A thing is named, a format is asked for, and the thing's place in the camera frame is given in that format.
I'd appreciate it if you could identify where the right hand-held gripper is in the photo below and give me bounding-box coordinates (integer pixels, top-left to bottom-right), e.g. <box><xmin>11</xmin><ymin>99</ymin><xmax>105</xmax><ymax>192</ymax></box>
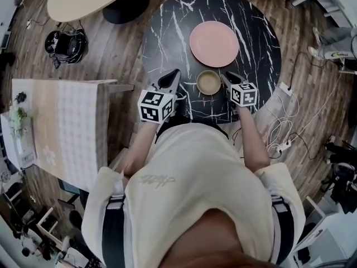
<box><xmin>220</xmin><ymin>71</ymin><xmax>258</xmax><ymax>114</ymax></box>

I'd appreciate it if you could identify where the checked cloth table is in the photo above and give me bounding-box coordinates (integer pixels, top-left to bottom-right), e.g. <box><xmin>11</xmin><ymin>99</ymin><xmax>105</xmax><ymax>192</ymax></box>
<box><xmin>11</xmin><ymin>78</ymin><xmax>135</xmax><ymax>193</ymax></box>

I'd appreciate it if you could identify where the pink plate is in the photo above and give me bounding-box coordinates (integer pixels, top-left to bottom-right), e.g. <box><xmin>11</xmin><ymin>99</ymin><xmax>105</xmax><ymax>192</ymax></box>
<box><xmin>189</xmin><ymin>21</ymin><xmax>240</xmax><ymax>68</ymax></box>

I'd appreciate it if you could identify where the white power strip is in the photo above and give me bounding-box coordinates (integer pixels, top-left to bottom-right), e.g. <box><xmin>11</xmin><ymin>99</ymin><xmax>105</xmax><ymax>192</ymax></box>
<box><xmin>278</xmin><ymin>82</ymin><xmax>294</xmax><ymax>96</ymax></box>

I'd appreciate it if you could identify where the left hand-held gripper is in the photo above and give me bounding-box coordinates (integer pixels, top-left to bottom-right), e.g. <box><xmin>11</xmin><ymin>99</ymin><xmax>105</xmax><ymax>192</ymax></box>
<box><xmin>137</xmin><ymin>68</ymin><xmax>182</xmax><ymax>125</ymax></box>

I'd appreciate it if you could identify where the person's left forearm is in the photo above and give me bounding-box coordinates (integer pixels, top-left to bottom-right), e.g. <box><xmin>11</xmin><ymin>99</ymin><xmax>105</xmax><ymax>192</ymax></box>
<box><xmin>123</xmin><ymin>121</ymin><xmax>163</xmax><ymax>176</ymax></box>

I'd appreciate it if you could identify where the person's head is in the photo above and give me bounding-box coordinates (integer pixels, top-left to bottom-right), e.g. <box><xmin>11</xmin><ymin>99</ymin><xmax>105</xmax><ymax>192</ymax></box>
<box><xmin>166</xmin><ymin>207</ymin><xmax>253</xmax><ymax>268</ymax></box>

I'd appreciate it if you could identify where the tan bowl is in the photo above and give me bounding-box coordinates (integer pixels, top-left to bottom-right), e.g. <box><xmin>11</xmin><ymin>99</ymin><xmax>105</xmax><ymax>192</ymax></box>
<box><xmin>198</xmin><ymin>71</ymin><xmax>220</xmax><ymax>93</ymax></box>
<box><xmin>195</xmin><ymin>69</ymin><xmax>223</xmax><ymax>96</ymax></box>

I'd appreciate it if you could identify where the black headset on floor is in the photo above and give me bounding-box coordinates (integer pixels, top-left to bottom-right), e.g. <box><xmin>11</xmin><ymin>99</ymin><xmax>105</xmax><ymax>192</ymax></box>
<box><xmin>44</xmin><ymin>30</ymin><xmax>89</xmax><ymax>65</ymax></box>

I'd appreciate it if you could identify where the person's right forearm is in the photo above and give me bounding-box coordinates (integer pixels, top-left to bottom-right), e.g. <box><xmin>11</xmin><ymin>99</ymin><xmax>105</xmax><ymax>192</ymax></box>
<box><xmin>236</xmin><ymin>107</ymin><xmax>271</xmax><ymax>173</ymax></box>

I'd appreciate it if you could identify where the white cabinet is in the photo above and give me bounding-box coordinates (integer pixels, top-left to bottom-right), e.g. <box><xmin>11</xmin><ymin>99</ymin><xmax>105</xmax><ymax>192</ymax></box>
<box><xmin>0</xmin><ymin>112</ymin><xmax>39</xmax><ymax>170</ymax></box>

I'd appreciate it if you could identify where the white table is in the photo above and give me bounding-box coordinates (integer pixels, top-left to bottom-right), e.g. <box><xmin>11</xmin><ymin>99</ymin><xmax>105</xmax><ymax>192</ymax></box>
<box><xmin>292</xmin><ymin>0</ymin><xmax>357</xmax><ymax>28</ymax></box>

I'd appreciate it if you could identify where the small potted plant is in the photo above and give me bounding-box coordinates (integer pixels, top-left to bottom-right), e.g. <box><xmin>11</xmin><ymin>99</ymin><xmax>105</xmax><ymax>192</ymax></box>
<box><xmin>7</xmin><ymin>103</ymin><xmax>32</xmax><ymax>139</ymax></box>

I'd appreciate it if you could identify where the black backpack strap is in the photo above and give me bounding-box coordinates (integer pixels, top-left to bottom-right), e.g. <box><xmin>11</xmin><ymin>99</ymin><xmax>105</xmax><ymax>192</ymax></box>
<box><xmin>269</xmin><ymin>194</ymin><xmax>296</xmax><ymax>264</ymax></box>
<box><xmin>101</xmin><ymin>195</ymin><xmax>127</xmax><ymax>268</ymax></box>

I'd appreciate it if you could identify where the person's cream t-shirt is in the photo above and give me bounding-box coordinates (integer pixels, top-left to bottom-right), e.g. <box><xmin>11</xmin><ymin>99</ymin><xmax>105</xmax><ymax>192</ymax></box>
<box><xmin>80</xmin><ymin>122</ymin><xmax>306</xmax><ymax>268</ymax></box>

